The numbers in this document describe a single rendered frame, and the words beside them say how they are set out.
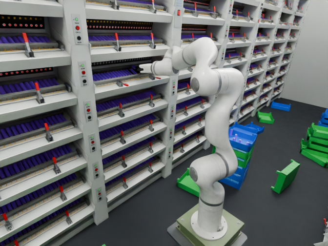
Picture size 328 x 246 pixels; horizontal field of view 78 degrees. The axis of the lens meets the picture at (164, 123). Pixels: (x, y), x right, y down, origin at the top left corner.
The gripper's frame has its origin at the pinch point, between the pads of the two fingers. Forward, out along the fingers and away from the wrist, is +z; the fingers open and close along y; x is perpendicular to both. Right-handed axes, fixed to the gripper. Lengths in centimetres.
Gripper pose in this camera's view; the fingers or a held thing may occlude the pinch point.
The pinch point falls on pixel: (139, 68)
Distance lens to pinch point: 140.3
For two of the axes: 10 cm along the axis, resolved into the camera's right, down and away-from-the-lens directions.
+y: -6.8, 3.0, -6.7
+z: -7.3, -1.7, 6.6
